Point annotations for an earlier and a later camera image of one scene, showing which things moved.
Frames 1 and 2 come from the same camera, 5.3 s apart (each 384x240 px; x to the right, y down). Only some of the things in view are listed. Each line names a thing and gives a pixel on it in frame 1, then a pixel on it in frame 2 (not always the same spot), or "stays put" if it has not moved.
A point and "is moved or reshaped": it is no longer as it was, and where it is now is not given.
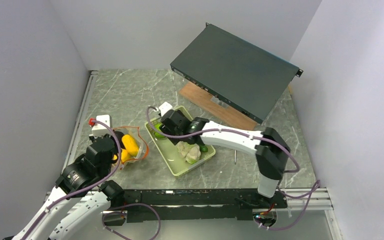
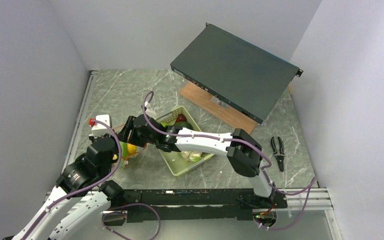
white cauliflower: (191, 152) stays put
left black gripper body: (106, 169) stays put
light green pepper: (158, 134) is moved or reshaped
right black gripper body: (165, 129) -> (139, 139)
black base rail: (198, 204) stays put
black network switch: (246, 78) stays put
